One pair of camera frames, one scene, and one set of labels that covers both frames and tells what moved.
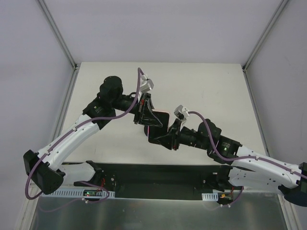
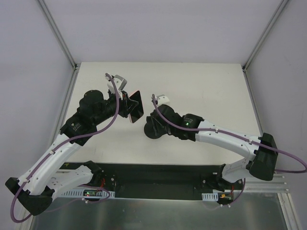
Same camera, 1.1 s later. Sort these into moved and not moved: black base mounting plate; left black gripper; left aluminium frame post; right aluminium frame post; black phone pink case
Moved: left black gripper; black phone pink case
Not moved: right aluminium frame post; black base mounting plate; left aluminium frame post
